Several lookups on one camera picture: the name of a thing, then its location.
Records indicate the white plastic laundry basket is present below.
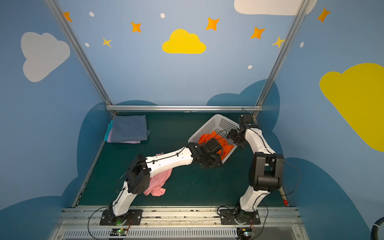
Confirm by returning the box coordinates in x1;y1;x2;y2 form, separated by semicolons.
188;114;239;164

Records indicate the pink t shirt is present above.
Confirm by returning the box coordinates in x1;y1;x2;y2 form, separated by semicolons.
144;169;173;197

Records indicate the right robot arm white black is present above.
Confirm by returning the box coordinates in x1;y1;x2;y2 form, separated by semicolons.
228;128;285;225

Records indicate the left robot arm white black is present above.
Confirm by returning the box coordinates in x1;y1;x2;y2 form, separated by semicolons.
112;138;224;217

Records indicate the orange t shirt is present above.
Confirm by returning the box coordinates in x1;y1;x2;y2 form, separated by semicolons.
198;130;235;162

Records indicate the folded grey blue t shirt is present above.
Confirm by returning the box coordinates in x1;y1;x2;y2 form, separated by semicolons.
112;115;151;142

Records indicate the right green circuit board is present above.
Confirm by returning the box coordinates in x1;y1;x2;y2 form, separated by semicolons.
236;228;255;240

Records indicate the green circuit board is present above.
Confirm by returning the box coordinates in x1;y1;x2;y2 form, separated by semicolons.
110;229;129;237
236;228;255;240

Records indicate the folded teal t shirt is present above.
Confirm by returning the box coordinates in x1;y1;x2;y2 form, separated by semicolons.
104;120;114;143

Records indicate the left green circuit board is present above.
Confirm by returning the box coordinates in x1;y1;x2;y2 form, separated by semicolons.
110;229;129;237

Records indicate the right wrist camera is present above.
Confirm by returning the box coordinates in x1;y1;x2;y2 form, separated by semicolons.
239;115;254;129

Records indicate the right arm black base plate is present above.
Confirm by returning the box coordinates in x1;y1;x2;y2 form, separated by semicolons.
217;208;261;225

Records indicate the aluminium frame back crossbar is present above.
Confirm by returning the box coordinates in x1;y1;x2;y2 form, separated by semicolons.
106;105;263;112

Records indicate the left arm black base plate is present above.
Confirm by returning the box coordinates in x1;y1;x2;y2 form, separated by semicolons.
100;208;143;226

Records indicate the aluminium frame right post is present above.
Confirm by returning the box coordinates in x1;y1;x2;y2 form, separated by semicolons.
252;0;311;121

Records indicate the aluminium frame post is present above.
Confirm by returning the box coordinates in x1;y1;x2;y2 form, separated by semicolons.
45;0;113;107
252;0;311;121

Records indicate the aluminium frame left post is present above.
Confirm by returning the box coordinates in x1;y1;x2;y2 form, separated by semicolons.
45;0;113;107

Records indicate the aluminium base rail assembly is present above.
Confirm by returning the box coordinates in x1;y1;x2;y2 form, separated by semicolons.
49;206;309;240

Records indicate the black hose bottom right corner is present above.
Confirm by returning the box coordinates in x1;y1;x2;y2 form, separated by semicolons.
370;216;384;240

